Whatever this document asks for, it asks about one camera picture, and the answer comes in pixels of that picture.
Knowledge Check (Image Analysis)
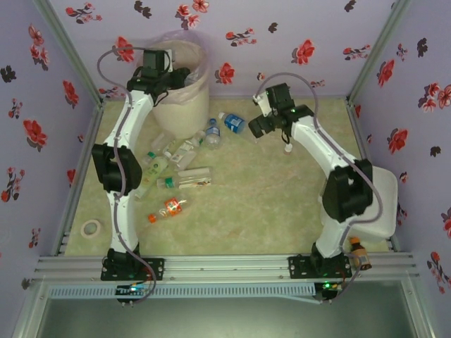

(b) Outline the orange label orange-capped bottle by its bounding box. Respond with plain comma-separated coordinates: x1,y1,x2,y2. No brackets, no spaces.
147,197,190,225

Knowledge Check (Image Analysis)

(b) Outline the aluminium mounting beam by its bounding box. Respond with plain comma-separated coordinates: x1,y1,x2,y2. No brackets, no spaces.
35,255,416,282

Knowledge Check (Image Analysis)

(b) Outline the clear bottle white printed label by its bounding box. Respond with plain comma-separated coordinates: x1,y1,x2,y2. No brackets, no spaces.
170,139,198,170

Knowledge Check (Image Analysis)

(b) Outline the cream plastic bin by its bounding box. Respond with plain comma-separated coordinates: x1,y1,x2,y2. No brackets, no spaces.
149,38,211,140

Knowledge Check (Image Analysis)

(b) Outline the pale green white-capped bottle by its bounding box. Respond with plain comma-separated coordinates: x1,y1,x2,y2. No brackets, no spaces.
133,156,169,201

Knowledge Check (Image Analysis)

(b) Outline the grey right arm cable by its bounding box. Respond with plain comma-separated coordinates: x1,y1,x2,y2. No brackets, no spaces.
256,72,385,303

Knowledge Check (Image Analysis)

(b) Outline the aluminium frame post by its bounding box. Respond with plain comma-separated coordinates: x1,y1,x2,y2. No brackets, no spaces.
346,0,414,105
32,0,106,105

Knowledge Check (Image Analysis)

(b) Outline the white plastic lidded box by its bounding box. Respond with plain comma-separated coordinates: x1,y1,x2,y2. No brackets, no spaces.
347,165,400,244

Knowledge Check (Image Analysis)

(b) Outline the blue label white-capped bottle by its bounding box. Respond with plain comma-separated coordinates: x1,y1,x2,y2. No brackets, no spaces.
217,111,247,134

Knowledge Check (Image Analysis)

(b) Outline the blue label blue-capped bottle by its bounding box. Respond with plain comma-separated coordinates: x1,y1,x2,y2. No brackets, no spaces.
204,118,223,148

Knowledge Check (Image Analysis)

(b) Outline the clear bottle green neck label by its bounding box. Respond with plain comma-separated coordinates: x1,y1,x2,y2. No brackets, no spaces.
156,177,213,190

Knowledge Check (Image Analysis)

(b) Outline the grey metal panel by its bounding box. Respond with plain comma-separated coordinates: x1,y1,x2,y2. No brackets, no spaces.
35,297,420,338

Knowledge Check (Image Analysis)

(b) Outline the brown bottle orange cap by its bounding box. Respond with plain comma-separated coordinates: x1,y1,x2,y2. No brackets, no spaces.
347,236,373,270

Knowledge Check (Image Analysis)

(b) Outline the aluminium frame beam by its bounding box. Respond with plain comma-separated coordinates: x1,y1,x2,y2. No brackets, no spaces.
8,277,50,338
401,276,443,338

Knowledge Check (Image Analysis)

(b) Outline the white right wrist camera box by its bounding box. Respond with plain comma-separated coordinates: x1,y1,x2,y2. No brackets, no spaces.
252,93,271,115

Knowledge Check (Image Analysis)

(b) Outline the white slotted cable duct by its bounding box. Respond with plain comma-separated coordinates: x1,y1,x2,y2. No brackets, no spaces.
47,284,315,299

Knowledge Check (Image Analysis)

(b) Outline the beige tape roll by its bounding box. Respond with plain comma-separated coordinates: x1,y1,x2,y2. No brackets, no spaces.
80,218,101,239

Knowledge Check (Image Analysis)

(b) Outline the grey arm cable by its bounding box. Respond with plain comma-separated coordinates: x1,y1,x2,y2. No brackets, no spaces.
256,72,385,303
96,46,158,304

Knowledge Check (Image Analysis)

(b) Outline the small controller board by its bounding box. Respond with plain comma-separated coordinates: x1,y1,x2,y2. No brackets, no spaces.
315,280,345,304
115,283,151,308

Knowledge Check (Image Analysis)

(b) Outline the grey left arm cable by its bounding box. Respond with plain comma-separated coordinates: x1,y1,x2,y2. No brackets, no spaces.
96,46,158,304

